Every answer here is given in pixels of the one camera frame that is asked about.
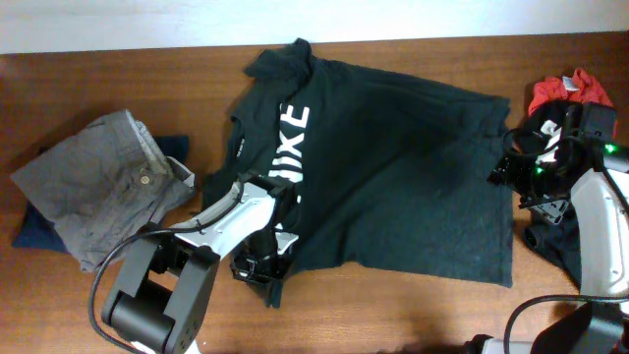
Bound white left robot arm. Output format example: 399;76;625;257
88;172;298;353

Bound red garment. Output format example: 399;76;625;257
528;68;613;116

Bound grey folded shorts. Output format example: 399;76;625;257
11;110;196;272

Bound dark green Nike t-shirt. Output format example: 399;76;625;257
202;39;513;307

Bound black garment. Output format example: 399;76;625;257
510;100;615;291

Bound navy blue folded garment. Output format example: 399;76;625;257
12;135;190;254

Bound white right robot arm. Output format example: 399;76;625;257
462;99;628;353

